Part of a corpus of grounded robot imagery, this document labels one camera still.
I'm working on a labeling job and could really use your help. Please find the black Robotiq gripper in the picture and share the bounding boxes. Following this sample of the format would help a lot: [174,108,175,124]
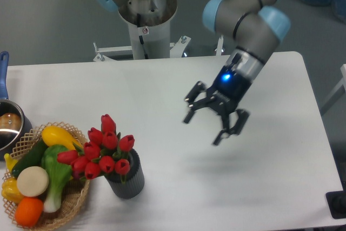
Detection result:
[183,66,251,146]

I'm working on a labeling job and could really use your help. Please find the red tulip bouquet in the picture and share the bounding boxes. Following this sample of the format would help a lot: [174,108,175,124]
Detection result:
[57,114,135,183]

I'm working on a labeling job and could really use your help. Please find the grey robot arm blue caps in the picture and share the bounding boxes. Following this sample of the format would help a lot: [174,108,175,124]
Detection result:
[96,0,290,145]

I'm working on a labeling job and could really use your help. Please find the dark grey ribbed vase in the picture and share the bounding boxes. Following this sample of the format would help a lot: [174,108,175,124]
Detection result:
[105,149,145,199]

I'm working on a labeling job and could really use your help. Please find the black device at table edge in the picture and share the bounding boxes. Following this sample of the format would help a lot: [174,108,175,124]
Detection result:
[325,191,345,219]

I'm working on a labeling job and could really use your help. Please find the purple red radish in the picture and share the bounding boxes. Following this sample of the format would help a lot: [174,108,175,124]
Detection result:
[71,171,81,180]

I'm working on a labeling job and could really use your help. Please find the yellow squash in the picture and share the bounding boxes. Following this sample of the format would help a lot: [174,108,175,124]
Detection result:
[41,126,82,150]

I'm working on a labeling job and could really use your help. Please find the green bok choy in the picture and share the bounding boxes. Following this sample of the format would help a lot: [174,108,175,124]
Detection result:
[41,144,72,213]

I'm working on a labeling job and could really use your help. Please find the dark green cucumber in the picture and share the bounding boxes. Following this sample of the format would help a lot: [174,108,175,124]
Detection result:
[11,139,48,178]

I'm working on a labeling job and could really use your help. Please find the cream round bun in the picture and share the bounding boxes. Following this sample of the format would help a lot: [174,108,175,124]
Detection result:
[17,166,49,197]

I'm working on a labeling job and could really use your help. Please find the woven wicker basket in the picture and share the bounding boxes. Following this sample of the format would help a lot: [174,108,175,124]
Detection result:
[1,122,90,230]

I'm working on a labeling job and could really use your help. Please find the orange fruit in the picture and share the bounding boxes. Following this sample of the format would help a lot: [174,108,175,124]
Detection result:
[15,197,43,227]

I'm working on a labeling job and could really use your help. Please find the yellow banana tip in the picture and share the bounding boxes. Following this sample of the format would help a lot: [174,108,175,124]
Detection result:
[4,153,18,172]

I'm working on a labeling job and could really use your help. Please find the yellow bell pepper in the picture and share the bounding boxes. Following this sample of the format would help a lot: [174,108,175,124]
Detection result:
[1,177,24,204]

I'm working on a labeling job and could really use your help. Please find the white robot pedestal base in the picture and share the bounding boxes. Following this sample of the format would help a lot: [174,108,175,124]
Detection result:
[94,0,191,62]

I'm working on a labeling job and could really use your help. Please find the white frame at right edge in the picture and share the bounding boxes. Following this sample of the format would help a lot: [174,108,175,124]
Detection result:
[320,64,345,116]

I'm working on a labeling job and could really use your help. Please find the steel saucepan blue handle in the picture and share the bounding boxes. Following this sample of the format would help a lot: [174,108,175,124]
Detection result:
[1,51,32,161]

